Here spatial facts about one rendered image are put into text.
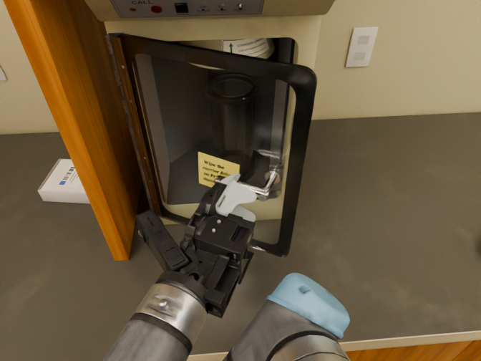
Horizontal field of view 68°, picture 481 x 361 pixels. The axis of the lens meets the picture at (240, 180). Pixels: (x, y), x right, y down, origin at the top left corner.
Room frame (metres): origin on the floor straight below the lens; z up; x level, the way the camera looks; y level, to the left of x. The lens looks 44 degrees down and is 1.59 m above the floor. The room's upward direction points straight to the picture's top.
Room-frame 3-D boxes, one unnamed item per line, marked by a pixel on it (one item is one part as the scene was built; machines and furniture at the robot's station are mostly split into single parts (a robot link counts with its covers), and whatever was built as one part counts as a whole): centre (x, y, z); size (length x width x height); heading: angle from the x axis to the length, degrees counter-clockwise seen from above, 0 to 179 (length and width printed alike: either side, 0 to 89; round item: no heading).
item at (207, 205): (0.33, 0.04, 1.22); 0.09 x 0.02 x 0.05; 158
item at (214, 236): (0.26, 0.04, 1.20); 0.12 x 0.09 x 0.08; 158
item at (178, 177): (0.46, 0.05, 1.19); 0.30 x 0.01 x 0.40; 68
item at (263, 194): (0.41, -0.01, 1.20); 0.10 x 0.05 x 0.03; 68
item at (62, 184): (0.66, 0.41, 0.96); 0.16 x 0.12 x 0.04; 86
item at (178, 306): (0.19, 0.08, 1.20); 0.08 x 0.05 x 0.08; 68
